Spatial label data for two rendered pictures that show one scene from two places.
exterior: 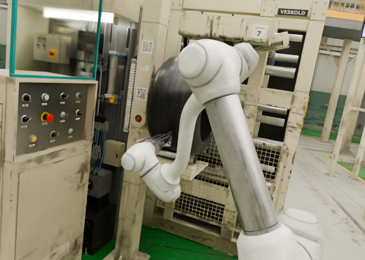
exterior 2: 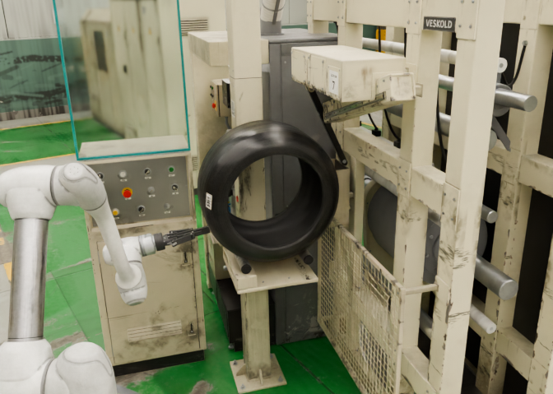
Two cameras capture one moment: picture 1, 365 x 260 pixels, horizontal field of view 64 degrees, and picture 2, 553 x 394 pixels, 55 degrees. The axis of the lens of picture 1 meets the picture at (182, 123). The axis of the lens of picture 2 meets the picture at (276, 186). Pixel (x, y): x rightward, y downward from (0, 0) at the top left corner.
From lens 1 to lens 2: 2.04 m
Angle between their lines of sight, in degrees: 54
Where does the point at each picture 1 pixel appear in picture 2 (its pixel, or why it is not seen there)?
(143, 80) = not seen: hidden behind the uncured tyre
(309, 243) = (52, 375)
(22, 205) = (105, 271)
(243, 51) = (58, 173)
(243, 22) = (323, 66)
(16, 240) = (105, 299)
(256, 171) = (15, 289)
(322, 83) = not seen: outside the picture
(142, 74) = not seen: hidden behind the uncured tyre
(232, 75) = (16, 203)
